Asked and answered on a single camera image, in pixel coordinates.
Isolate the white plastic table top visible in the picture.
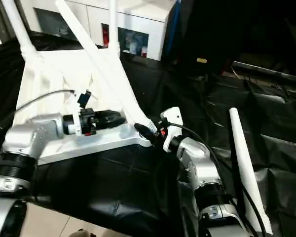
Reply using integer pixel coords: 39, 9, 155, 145
11, 47, 155, 166

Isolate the white plastic table leg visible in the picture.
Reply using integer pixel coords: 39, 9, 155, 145
108, 0, 121, 57
228, 107, 274, 236
54, 0, 155, 132
0, 0, 38, 60

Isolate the black table mat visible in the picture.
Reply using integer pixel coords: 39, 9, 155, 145
0, 31, 296, 237

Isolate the white cabinet with glass doors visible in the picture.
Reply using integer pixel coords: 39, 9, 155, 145
19, 0, 173, 62

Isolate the grey robot foot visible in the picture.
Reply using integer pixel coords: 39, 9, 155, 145
71, 228, 92, 237

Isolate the long dark metal rod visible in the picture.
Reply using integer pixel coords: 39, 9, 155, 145
231, 60, 296, 84

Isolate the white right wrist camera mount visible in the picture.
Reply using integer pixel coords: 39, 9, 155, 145
159, 106, 184, 153

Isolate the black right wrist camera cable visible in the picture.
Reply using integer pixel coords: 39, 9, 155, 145
173, 124, 267, 237

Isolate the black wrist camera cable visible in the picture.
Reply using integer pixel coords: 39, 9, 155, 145
14, 88, 76, 112
173, 124, 267, 237

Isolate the black left wrist camera cable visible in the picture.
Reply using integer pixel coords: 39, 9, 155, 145
14, 88, 76, 112

